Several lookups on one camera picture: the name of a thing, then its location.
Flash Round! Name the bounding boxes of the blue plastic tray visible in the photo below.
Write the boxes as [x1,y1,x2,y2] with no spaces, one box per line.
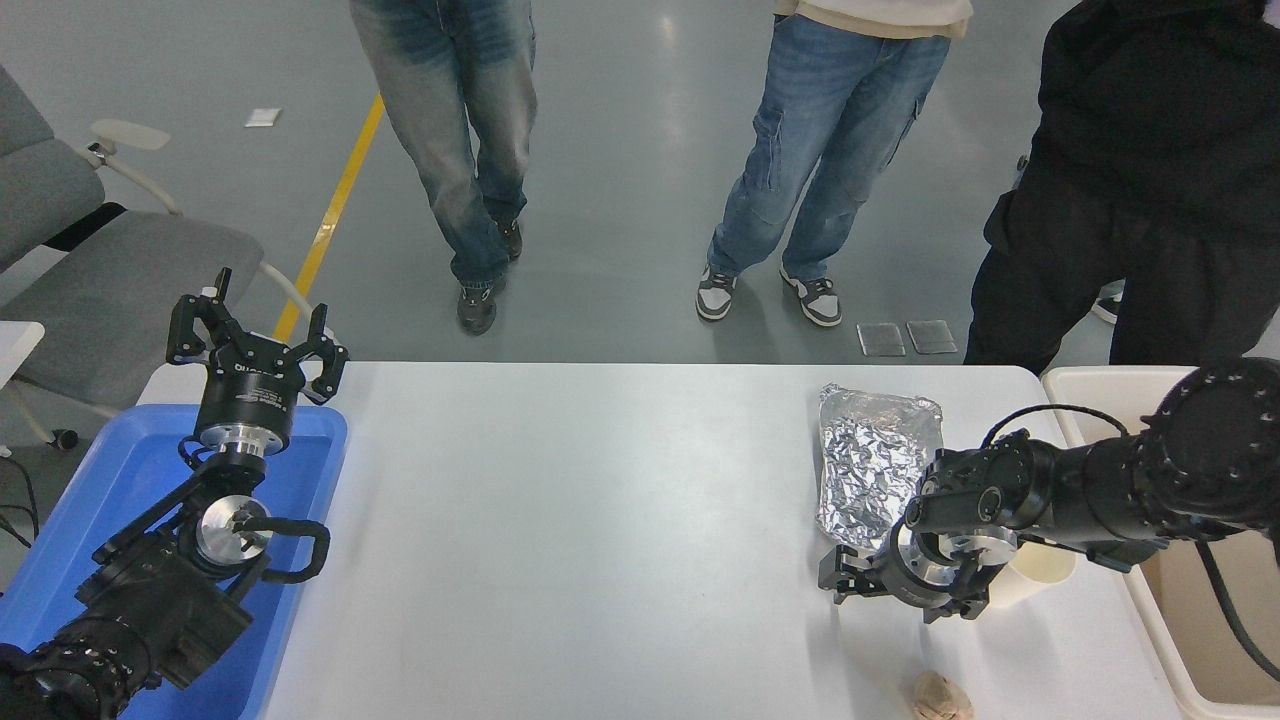
[0,403,349,720]

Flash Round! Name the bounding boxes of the black floor cable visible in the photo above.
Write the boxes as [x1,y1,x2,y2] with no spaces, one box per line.
[0,455,41,549]

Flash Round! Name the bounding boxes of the cream paper cup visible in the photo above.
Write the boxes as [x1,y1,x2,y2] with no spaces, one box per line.
[985,543,1078,611]

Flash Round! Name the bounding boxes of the crumpled tan paper ball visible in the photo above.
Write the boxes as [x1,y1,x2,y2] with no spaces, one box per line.
[911,670,974,720]

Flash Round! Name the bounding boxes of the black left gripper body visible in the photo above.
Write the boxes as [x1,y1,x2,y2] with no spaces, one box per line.
[197,335,306,433]

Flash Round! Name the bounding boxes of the large pale plastic bin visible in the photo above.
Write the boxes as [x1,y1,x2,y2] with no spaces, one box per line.
[1042,365,1280,720]

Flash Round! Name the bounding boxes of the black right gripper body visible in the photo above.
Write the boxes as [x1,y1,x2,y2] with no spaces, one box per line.
[872,545,991,613]

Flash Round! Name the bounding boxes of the crumpled silver foil tray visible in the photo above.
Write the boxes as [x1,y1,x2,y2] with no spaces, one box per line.
[815,383,944,553]

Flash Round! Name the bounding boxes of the white desk corner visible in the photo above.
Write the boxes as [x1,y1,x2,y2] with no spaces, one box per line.
[0,320,46,391]

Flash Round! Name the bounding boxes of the person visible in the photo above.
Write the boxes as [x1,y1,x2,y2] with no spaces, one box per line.
[963,0,1280,376]
[348,0,538,336]
[695,0,974,329]

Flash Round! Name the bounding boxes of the grey office chair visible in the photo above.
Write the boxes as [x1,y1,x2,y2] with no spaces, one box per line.
[0,62,316,451]

